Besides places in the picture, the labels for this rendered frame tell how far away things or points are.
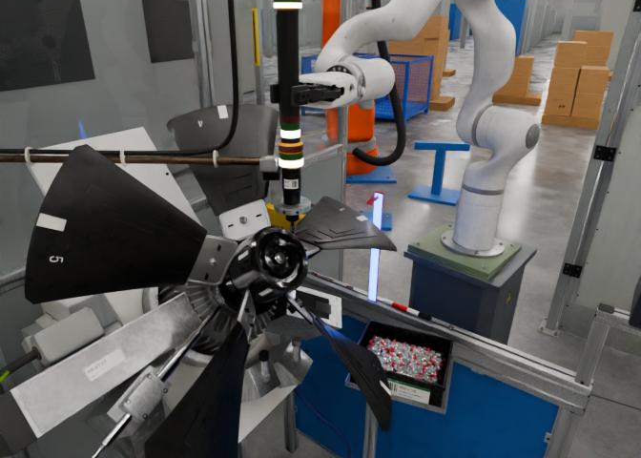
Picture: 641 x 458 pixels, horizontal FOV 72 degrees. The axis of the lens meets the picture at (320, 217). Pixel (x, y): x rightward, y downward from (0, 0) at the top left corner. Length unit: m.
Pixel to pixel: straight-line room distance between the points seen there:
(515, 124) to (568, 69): 6.93
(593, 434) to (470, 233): 1.24
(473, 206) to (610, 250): 1.33
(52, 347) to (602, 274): 2.40
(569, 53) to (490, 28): 6.95
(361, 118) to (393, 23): 3.71
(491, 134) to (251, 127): 0.67
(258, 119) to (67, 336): 0.51
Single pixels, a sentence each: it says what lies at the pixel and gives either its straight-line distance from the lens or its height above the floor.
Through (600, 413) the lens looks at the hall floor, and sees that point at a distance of 2.48.
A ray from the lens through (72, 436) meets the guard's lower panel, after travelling 1.73.
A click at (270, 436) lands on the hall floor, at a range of 2.08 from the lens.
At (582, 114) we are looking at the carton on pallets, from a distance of 8.30.
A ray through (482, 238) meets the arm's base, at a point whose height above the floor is 1.00.
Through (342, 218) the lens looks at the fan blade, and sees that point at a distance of 1.02.
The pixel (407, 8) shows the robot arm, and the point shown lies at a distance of 1.01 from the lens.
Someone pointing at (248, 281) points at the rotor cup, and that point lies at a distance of 0.75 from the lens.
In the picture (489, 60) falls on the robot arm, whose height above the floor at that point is 1.50.
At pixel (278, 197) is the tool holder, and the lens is 0.82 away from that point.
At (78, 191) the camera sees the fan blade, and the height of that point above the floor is 1.38.
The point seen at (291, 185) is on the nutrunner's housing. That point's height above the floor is 1.32.
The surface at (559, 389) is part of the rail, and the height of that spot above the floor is 0.83.
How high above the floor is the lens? 1.60
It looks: 25 degrees down
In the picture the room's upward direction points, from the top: straight up
